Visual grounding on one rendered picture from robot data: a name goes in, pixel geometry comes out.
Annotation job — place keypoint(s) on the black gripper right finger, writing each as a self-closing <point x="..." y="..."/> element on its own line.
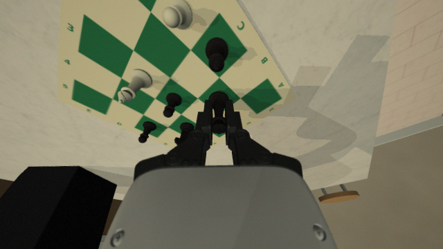
<point x="246" y="151"/>

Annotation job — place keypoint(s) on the white pawn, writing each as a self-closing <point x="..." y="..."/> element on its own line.
<point x="178" y="14"/>

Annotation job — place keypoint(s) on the green and white chessboard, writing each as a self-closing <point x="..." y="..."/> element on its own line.
<point x="102" y="41"/>

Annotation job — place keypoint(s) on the white bishop chess piece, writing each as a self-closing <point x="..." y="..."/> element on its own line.
<point x="140" y="79"/>

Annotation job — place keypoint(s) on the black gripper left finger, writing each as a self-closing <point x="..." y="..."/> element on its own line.
<point x="191" y="151"/>

